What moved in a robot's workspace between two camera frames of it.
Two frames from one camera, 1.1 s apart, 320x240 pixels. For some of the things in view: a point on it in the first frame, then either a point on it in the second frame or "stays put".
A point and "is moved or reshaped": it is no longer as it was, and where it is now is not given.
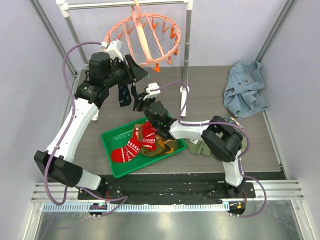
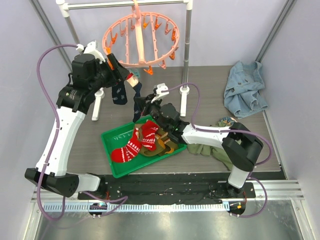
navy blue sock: x=133 y=90 is moved or reshaped
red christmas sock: x=126 y=153 stays put
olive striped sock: x=158 y=151 stays put
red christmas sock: x=148 y=136 stays put
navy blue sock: x=124 y=96 is moved or reshaped
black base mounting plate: x=171 y=188 stays put
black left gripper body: x=129 y=75 → x=115 y=76
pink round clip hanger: x=149 y=38 stays put
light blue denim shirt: x=242 y=95 stays put
